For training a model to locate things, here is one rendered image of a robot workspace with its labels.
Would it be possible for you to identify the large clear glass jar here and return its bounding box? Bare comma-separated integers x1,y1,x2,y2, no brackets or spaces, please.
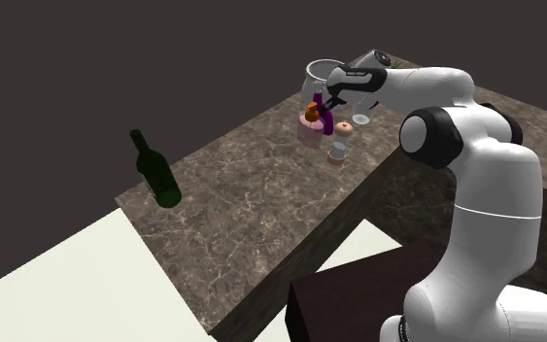
301,58,351,106

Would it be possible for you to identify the peach and clear pepper mill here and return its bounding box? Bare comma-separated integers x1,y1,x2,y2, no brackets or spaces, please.
326,120,355,167

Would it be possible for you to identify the dark maroon robot stand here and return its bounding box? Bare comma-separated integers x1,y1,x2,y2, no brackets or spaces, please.
285,239,451,342

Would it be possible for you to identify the dark green wine bottle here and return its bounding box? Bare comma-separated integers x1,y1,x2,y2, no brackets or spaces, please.
128,127,184,210

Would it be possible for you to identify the pink cylinder container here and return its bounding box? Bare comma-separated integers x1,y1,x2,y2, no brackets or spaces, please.
295,115,325,150

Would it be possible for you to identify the clear drinking glass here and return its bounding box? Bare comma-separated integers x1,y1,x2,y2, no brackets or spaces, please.
351,92,380,126

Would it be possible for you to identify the purple bottle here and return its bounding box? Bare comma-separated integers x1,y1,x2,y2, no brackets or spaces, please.
311,89,335,137

